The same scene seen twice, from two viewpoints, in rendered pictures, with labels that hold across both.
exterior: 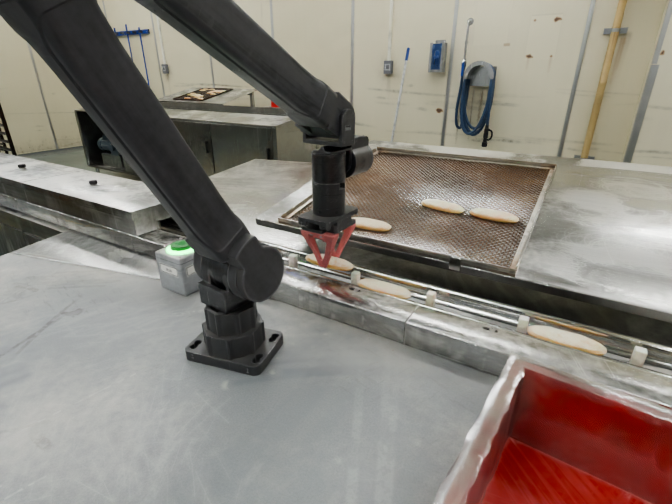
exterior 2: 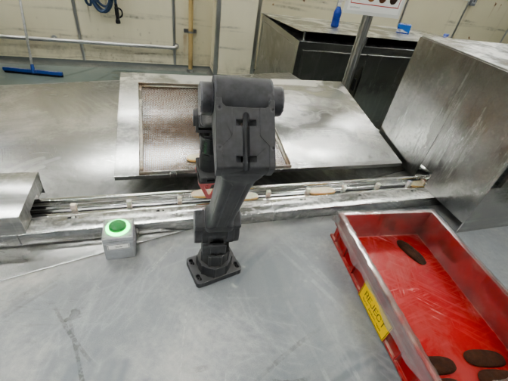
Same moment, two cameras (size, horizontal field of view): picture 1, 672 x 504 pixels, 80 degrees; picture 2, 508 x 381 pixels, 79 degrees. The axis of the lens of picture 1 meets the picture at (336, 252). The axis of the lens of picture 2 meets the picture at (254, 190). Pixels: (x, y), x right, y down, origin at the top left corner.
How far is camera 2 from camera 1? 0.59 m
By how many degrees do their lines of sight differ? 47
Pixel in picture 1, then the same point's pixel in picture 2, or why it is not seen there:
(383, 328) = (263, 218)
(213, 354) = (216, 276)
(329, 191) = not seen: hidden behind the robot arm
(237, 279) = (234, 234)
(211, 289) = (215, 246)
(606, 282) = (319, 159)
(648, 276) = (327, 150)
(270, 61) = not seen: hidden behind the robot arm
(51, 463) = (219, 369)
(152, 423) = (231, 322)
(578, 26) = not seen: outside the picture
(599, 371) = (342, 200)
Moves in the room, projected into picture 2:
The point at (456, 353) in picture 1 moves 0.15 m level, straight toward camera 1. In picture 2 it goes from (297, 215) to (326, 250)
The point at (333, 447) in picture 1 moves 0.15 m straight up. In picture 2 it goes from (299, 277) to (314, 239)
